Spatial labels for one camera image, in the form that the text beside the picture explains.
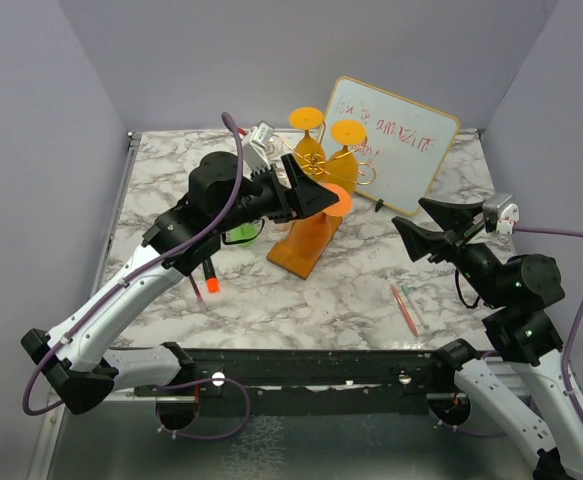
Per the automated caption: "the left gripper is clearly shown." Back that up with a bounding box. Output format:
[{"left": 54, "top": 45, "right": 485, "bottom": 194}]
[{"left": 216, "top": 154, "right": 340, "bottom": 234}]

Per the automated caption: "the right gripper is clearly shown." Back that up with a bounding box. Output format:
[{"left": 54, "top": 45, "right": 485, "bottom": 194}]
[{"left": 393, "top": 195, "right": 508, "bottom": 306}]

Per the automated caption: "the yellow plastic wine glass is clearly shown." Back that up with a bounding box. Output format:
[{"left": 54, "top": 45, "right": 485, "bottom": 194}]
[
  {"left": 288, "top": 106, "right": 326, "bottom": 176},
  {"left": 325, "top": 119, "right": 366, "bottom": 194}
]

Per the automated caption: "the yellow plastic wine glass front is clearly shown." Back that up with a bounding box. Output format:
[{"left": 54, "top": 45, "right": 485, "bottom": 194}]
[{"left": 325, "top": 119, "right": 366, "bottom": 194}]

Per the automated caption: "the orange plastic wine glass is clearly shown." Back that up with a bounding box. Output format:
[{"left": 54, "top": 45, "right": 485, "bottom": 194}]
[{"left": 286, "top": 183, "right": 352, "bottom": 260}]

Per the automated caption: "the green plastic wine glass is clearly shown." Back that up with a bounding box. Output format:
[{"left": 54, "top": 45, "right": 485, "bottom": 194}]
[{"left": 224, "top": 222, "right": 264, "bottom": 246}]

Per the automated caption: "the clear wine glass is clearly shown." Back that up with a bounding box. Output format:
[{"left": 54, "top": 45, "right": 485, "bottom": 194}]
[{"left": 265, "top": 137, "right": 285, "bottom": 162}]

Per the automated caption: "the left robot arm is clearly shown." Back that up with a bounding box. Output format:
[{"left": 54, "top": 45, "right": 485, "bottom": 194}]
[{"left": 21, "top": 151, "right": 339, "bottom": 415}]

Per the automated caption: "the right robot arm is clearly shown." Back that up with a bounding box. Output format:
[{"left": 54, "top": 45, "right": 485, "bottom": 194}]
[{"left": 392, "top": 194, "right": 583, "bottom": 479}]

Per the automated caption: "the white green marker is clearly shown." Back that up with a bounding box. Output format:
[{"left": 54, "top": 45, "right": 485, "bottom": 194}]
[{"left": 401, "top": 284, "right": 430, "bottom": 330}]

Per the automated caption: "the yellow framed whiteboard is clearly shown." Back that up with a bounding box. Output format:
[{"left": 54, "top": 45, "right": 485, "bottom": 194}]
[{"left": 322, "top": 76, "right": 460, "bottom": 216}]

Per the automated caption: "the orange black highlighter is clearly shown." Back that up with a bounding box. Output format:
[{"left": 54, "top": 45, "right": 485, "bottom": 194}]
[{"left": 202, "top": 258, "right": 220, "bottom": 293}]

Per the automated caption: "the dark red pen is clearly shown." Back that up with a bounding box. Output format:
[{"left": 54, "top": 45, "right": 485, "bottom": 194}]
[{"left": 188, "top": 275, "right": 204, "bottom": 305}]

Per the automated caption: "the gold wire wine glass rack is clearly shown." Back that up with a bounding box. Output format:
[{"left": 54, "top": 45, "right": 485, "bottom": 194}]
[{"left": 267, "top": 120, "right": 366, "bottom": 280}]

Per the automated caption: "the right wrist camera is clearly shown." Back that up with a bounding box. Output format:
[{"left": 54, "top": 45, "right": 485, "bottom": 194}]
[{"left": 482, "top": 193, "right": 520, "bottom": 235}]

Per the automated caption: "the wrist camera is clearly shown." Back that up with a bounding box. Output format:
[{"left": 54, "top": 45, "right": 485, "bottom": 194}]
[
  {"left": 482, "top": 193, "right": 520, "bottom": 235},
  {"left": 242, "top": 121, "right": 274, "bottom": 174}
]

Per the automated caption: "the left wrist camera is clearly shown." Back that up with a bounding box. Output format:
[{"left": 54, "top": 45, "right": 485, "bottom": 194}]
[{"left": 242, "top": 121, "right": 274, "bottom": 174}]

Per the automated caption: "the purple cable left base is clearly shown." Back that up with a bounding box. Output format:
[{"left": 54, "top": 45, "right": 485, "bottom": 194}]
[{"left": 155, "top": 377, "right": 252, "bottom": 442}]

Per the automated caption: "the black front rail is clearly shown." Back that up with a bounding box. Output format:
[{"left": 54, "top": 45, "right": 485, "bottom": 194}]
[{"left": 133, "top": 348, "right": 458, "bottom": 417}]

